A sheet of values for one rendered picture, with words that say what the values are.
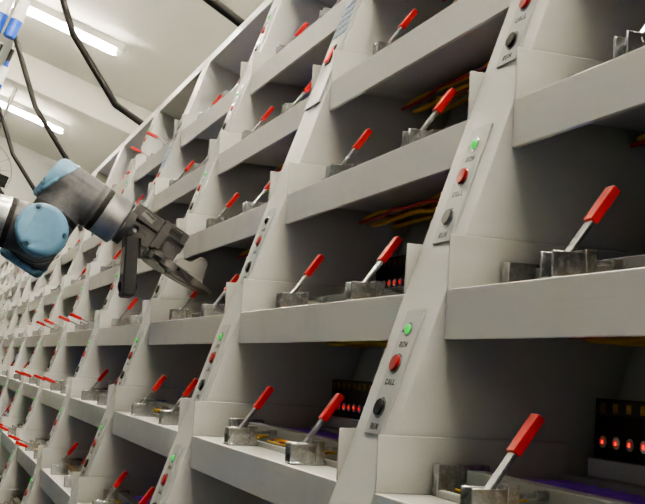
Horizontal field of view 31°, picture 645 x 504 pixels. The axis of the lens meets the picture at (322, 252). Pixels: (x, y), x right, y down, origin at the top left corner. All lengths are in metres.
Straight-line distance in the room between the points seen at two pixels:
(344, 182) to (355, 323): 0.30
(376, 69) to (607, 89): 0.69
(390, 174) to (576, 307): 0.54
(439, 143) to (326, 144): 0.55
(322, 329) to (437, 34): 0.39
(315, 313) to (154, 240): 0.86
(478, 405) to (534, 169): 0.23
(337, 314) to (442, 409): 0.30
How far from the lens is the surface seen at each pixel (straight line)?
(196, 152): 3.16
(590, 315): 0.83
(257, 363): 1.71
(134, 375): 2.38
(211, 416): 1.69
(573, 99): 1.00
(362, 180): 1.43
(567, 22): 1.14
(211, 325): 1.87
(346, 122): 1.78
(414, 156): 1.29
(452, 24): 1.40
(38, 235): 2.01
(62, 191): 2.17
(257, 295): 1.70
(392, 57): 1.56
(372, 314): 1.20
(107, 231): 2.18
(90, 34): 7.35
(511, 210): 1.08
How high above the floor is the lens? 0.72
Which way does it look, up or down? 12 degrees up
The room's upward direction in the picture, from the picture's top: 21 degrees clockwise
